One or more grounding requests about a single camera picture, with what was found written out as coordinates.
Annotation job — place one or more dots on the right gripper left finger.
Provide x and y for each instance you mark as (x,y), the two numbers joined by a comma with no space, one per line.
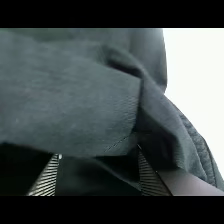
(23,173)

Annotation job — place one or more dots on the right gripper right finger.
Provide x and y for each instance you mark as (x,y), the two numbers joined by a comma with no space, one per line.
(166,185)

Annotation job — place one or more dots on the black long-sleeved shirt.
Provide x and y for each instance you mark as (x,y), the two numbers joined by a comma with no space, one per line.
(83,100)

